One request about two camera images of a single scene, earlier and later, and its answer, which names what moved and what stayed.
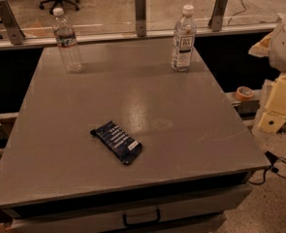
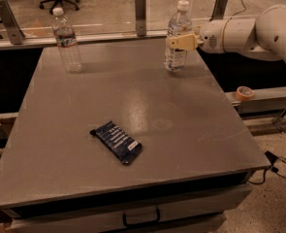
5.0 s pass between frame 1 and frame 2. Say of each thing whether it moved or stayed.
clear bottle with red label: stayed
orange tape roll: stayed
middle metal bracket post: stayed
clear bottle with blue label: moved
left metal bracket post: stayed
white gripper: moved
